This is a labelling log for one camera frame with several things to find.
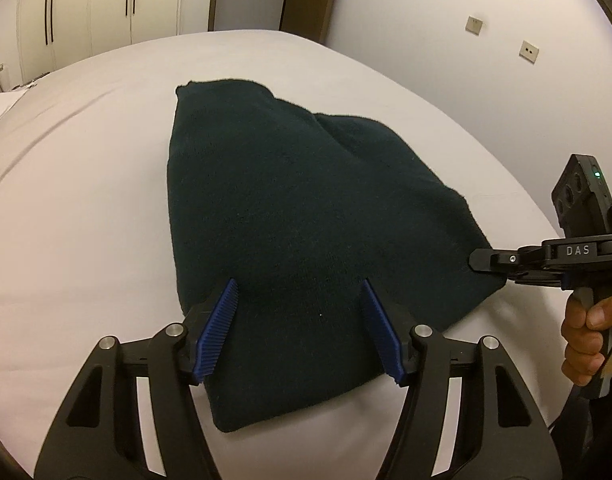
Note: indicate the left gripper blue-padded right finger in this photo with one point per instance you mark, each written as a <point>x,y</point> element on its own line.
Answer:
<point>394,331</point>

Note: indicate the white bed sheet mattress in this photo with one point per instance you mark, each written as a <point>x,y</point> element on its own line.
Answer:
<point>85,246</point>

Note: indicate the lower wall socket plate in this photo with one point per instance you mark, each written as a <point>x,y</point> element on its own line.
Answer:
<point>529,52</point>

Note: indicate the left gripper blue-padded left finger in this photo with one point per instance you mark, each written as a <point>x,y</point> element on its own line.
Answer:
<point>204,330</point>

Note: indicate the upper wall socket plate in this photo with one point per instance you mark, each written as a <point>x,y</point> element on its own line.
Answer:
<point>474,25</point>

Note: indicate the wall socket plate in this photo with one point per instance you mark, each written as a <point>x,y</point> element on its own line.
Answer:
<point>529,52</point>
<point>474,25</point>

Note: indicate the person's right hand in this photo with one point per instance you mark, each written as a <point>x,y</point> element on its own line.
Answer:
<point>582,330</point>

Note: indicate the dark green fleece garment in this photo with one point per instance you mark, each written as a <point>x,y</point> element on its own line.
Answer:
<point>299,209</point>

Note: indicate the cream wardrobe with handles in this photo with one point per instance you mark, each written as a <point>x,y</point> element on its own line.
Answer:
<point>40,36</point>

